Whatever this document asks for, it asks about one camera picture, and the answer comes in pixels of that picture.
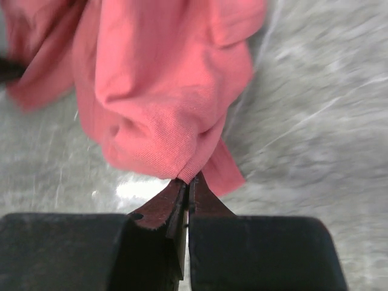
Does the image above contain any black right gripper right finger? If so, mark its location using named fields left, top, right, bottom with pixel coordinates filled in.
left=189, top=176, right=348, bottom=291

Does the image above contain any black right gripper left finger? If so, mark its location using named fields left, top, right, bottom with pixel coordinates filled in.
left=1, top=180, right=186, bottom=290

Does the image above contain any salmon pink t shirt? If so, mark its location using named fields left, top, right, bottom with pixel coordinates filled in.
left=1, top=1, right=267, bottom=195

